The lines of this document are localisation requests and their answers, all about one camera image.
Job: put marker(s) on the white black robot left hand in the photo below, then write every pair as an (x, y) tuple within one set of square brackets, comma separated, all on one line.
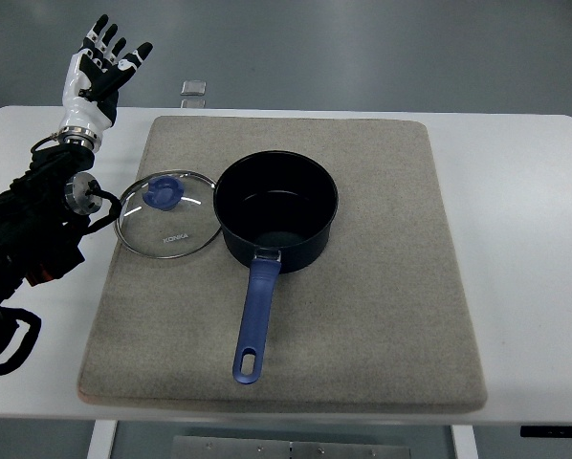
[(95, 75)]

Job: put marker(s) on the glass pot lid blue knob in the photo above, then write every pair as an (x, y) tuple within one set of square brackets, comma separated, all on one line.
[(168, 214)]

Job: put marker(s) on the dark saucepan blue handle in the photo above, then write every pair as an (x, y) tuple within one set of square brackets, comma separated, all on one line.
[(275, 209)]

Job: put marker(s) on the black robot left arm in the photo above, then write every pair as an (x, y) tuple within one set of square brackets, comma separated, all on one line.
[(43, 216)]

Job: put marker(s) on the silver floor socket plate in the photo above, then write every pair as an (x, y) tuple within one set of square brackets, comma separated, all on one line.
[(193, 88)]

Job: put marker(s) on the white table leg left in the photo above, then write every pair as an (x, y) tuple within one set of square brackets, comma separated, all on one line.
[(102, 439)]

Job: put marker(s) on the white table leg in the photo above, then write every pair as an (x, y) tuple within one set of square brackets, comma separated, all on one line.
[(464, 443), (102, 439)]

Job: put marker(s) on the beige fabric mat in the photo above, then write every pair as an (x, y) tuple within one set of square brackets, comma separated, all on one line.
[(379, 323)]

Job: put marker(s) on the white table leg right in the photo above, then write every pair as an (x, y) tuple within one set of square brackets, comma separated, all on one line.
[(464, 443)]

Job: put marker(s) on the black table control panel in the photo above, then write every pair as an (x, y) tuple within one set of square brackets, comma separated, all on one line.
[(544, 431)]

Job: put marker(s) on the grey metal base plate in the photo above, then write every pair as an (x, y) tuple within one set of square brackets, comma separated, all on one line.
[(218, 447)]

